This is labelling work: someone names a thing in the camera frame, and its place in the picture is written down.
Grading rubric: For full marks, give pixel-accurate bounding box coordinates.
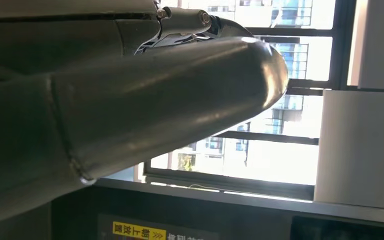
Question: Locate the dark window frame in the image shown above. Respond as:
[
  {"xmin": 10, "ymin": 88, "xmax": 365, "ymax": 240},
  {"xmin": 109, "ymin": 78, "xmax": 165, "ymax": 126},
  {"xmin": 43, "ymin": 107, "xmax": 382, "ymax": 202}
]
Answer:
[{"xmin": 133, "ymin": 0, "xmax": 359, "ymax": 201}]

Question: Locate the black yellow ruler sticker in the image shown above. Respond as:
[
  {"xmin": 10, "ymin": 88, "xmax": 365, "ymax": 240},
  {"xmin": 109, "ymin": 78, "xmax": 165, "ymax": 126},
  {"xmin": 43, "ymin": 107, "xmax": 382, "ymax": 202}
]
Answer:
[{"xmin": 97, "ymin": 213, "xmax": 219, "ymax": 240}]

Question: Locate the black column display screen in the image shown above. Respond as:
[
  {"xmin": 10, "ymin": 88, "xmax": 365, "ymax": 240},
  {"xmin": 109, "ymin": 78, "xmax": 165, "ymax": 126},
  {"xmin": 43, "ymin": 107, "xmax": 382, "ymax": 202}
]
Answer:
[{"xmin": 289, "ymin": 215, "xmax": 384, "ymax": 240}]

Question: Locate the black scanner machine column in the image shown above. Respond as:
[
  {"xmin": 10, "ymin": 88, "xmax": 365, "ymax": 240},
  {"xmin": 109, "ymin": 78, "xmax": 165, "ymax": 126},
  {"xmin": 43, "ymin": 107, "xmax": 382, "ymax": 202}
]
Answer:
[{"xmin": 51, "ymin": 178, "xmax": 384, "ymax": 240}]

